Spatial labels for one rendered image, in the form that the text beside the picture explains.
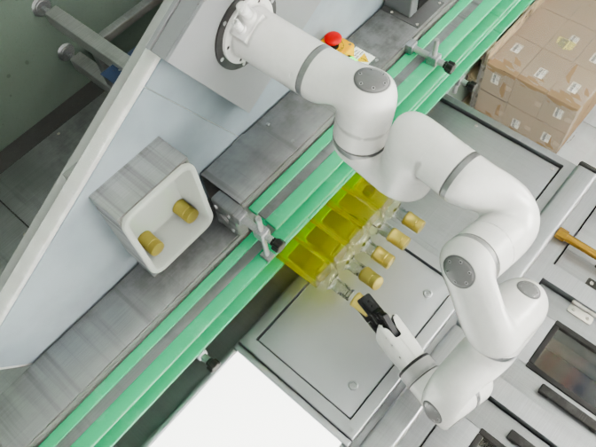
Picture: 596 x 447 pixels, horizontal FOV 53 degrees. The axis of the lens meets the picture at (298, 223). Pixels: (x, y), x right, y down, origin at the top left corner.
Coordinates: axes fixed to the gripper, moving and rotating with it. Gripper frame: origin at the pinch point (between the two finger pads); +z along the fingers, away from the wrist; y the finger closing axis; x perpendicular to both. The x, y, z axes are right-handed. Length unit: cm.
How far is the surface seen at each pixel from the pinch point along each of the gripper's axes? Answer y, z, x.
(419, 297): -12.3, -1.3, -14.7
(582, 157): -309, 93, -315
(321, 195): 6.6, 25.6, -6.1
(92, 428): 4, 10, 59
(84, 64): -1, 106, 20
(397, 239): 2.0, 8.4, -14.6
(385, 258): 1.9, 6.4, -9.6
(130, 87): 46, 42, 21
